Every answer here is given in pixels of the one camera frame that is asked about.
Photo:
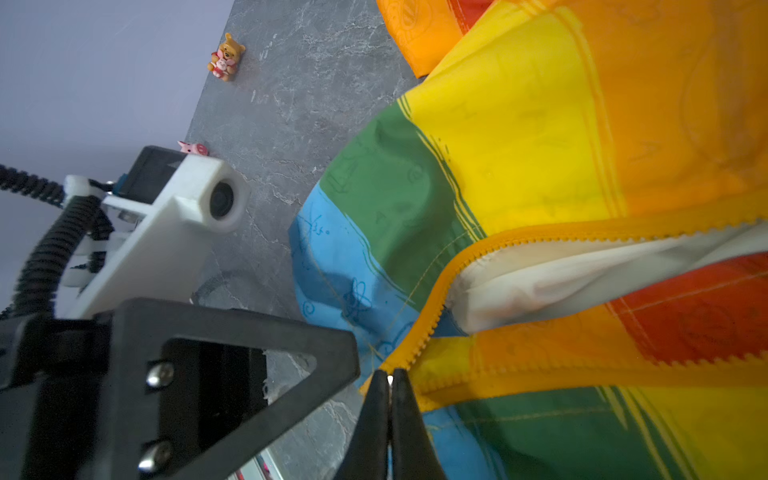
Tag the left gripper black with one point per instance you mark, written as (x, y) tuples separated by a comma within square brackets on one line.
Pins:
[(52, 375)]

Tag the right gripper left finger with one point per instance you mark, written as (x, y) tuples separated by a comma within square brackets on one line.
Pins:
[(367, 453)]

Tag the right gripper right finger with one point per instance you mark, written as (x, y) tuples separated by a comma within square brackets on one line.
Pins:
[(413, 456)]

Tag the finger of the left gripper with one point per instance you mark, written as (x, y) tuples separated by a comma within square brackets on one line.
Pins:
[(191, 392)]

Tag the rainbow striped jacket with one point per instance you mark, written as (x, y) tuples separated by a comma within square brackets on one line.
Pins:
[(561, 235)]

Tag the small pink pig toy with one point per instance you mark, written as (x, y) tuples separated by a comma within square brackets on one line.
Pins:
[(193, 148)]

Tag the small orange toy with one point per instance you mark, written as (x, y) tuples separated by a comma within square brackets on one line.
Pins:
[(224, 61)]

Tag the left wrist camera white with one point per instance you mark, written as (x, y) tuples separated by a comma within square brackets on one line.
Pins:
[(178, 205)]

